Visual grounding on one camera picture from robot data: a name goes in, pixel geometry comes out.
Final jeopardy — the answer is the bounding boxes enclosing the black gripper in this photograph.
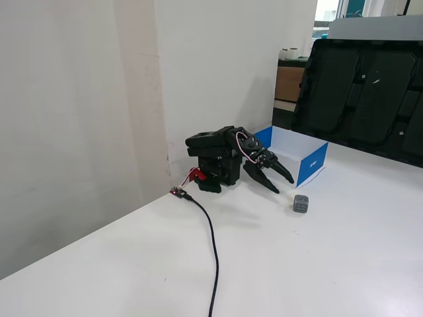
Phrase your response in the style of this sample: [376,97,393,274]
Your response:
[243,149,295,195]

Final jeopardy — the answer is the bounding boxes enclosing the gray block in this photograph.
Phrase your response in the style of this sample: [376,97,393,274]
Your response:
[292,194,311,214]

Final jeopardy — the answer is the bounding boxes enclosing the blue and white cardboard box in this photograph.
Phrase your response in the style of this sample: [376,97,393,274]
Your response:
[252,125,330,189]

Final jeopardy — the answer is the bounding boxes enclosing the brown cardboard box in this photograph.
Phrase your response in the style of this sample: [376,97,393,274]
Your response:
[274,65,307,103]

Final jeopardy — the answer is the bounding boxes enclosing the red table clamp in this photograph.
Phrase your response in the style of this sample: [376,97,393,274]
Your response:
[188,167,208,182]

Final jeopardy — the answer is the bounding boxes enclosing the black plastic moulded tray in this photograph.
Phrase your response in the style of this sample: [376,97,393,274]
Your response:
[290,38,423,168]

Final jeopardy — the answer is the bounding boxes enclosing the gray flat panel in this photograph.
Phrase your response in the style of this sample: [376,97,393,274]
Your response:
[327,15,423,42]

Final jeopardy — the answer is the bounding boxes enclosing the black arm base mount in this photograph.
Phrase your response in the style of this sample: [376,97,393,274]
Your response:
[193,177,222,194]

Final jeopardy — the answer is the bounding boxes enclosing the black usb cable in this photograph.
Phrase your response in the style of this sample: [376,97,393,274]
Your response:
[182,192,221,317]

